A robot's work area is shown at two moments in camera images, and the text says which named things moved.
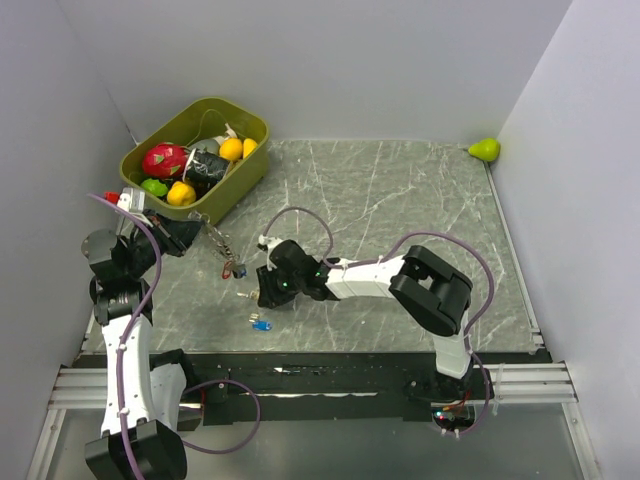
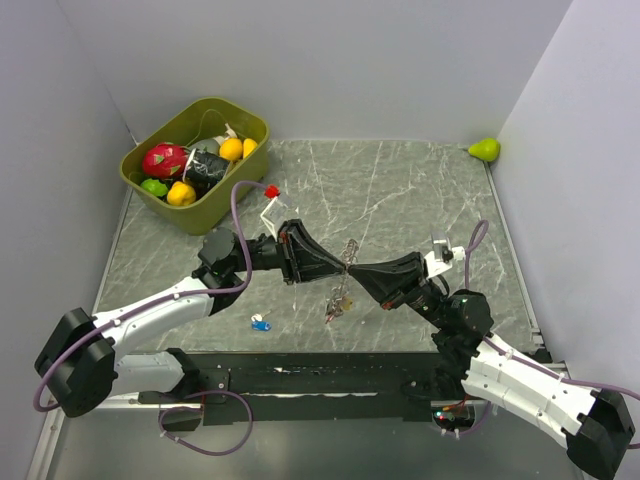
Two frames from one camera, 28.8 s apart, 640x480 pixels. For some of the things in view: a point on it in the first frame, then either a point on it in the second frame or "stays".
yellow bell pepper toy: x=181 y=194 stays
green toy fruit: x=154 y=187 stays
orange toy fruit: x=231 y=149 stays
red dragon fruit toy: x=164 y=160 stays
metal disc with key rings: x=221 y=241 to x=338 y=293
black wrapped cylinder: x=205 y=168 stays
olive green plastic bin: x=196 y=126 stays
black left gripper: x=177 y=235 to x=311 y=266
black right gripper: x=269 y=296 to x=393 y=282
